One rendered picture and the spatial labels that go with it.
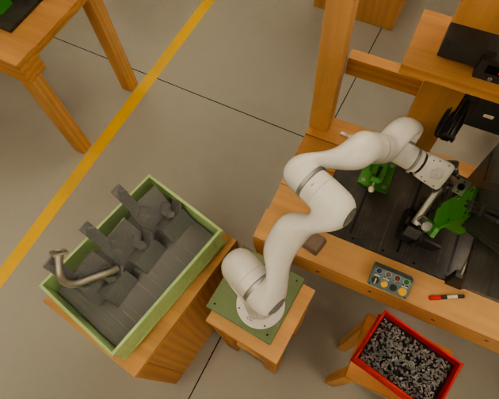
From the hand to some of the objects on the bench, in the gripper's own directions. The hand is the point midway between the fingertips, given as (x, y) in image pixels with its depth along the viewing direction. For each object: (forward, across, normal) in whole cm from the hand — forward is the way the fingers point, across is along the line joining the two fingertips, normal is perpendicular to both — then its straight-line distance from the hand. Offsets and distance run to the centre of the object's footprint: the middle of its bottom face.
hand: (457, 183), depth 148 cm
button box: (+5, +47, -3) cm, 48 cm away
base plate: (+23, +22, -18) cm, 37 cm away
